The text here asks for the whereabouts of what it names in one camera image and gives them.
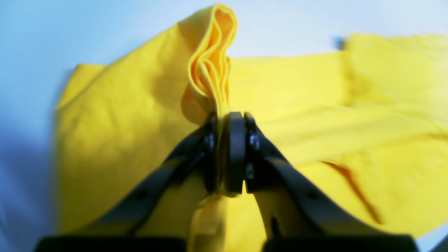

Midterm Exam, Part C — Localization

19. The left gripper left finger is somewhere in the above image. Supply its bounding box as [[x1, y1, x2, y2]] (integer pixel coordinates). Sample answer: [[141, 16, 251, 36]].
[[35, 113, 217, 252]]

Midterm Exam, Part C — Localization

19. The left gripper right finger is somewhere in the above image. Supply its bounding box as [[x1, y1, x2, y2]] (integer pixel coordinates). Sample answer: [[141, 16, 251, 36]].
[[225, 112, 419, 252]]

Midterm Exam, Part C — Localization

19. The orange T-shirt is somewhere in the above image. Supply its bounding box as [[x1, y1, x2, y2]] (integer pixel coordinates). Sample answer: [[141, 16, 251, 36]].
[[55, 5, 447, 252]]

